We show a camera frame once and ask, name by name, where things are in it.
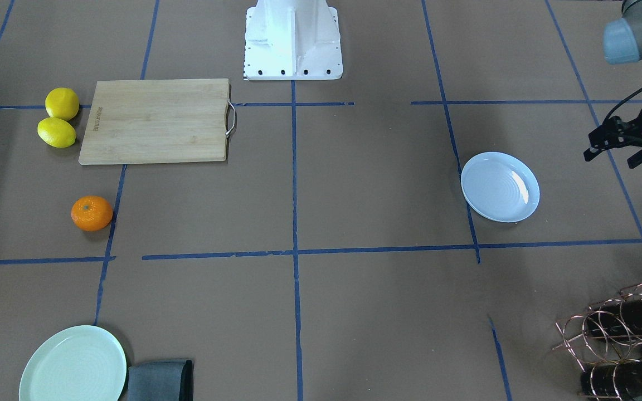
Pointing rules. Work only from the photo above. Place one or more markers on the orange mandarin fruit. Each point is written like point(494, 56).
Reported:
point(91, 213)

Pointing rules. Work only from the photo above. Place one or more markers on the light blue plate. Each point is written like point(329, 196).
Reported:
point(500, 187)

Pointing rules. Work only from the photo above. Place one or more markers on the dark wine bottle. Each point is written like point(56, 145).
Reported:
point(613, 382)
point(621, 319)

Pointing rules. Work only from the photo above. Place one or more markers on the copper wire bottle rack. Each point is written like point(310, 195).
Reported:
point(605, 340)

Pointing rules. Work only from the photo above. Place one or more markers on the bamboo cutting board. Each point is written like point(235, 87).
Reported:
point(158, 121)

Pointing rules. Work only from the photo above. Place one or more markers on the dark wine bottle upper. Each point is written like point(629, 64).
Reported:
point(621, 319)

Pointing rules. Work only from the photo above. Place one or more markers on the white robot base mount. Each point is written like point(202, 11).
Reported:
point(292, 40)

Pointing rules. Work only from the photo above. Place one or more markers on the upper yellow lemon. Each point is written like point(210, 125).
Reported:
point(62, 103)

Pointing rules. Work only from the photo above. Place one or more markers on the lower yellow lemon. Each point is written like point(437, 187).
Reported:
point(56, 132)

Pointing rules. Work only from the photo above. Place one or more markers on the folded dark grey cloth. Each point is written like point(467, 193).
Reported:
point(161, 380)

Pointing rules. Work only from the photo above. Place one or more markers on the dark wine bottle lower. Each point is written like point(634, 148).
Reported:
point(613, 382)

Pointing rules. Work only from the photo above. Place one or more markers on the light green plate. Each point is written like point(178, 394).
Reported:
point(83, 362)

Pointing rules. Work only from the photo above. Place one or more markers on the yellow lemon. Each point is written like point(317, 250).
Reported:
point(56, 132)
point(62, 103)

